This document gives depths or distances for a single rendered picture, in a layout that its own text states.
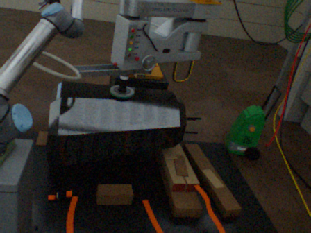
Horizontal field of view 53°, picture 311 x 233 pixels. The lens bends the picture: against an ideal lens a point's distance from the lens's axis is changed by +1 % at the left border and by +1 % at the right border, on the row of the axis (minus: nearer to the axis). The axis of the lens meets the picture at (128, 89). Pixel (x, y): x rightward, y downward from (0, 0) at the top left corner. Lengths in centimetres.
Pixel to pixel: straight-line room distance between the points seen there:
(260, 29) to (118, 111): 749
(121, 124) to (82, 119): 33
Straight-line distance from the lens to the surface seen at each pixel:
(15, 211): 193
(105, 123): 266
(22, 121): 171
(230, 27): 938
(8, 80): 168
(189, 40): 291
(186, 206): 286
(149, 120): 276
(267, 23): 979
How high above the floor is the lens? 207
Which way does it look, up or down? 26 degrees down
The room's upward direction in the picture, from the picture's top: 9 degrees clockwise
